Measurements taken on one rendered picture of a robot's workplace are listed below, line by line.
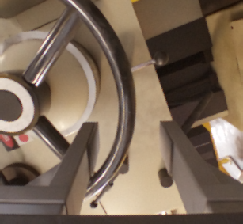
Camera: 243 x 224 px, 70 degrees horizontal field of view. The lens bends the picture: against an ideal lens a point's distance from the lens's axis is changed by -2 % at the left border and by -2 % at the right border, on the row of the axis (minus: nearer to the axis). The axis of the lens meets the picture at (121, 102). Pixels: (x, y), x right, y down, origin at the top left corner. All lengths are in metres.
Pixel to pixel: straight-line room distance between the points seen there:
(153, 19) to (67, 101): 0.87
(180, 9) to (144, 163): 0.89
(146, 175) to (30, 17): 0.53
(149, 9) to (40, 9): 0.75
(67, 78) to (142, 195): 0.44
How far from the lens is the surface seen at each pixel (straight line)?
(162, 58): 0.42
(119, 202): 0.65
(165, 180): 0.55
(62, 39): 0.24
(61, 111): 0.37
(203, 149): 1.42
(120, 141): 0.24
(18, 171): 0.63
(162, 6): 1.16
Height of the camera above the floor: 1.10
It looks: 7 degrees up
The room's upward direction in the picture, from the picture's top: 111 degrees counter-clockwise
